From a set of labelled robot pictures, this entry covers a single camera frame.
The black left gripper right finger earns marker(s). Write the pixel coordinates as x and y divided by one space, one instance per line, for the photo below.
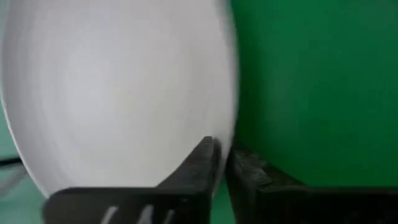
264 193

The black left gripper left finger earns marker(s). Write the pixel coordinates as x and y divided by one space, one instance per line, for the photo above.
186 193

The cream white plate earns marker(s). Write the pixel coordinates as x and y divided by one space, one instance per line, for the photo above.
118 93

